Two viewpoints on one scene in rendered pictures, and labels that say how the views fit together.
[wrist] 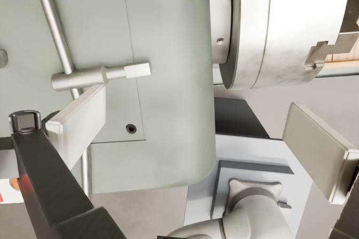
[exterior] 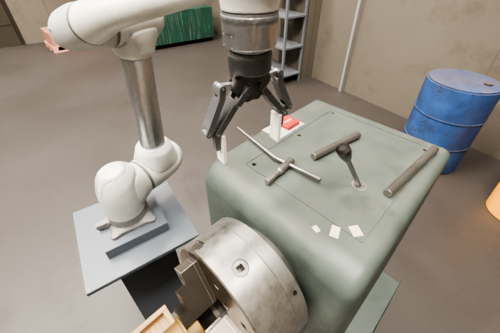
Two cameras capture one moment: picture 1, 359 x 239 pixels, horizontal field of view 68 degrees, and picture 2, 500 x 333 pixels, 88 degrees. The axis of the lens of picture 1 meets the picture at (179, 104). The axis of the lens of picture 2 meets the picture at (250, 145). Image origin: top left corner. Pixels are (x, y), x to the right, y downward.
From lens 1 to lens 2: 0.43 m
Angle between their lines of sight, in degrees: 39
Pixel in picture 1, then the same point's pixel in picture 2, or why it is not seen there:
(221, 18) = not seen: hidden behind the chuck
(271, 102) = not seen: outside the picture
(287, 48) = (214, 235)
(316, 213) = (14, 279)
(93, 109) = (275, 131)
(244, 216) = (140, 195)
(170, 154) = (231, 165)
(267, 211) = (125, 207)
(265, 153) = (136, 255)
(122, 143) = (252, 158)
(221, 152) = (170, 234)
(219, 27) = not seen: hidden behind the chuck
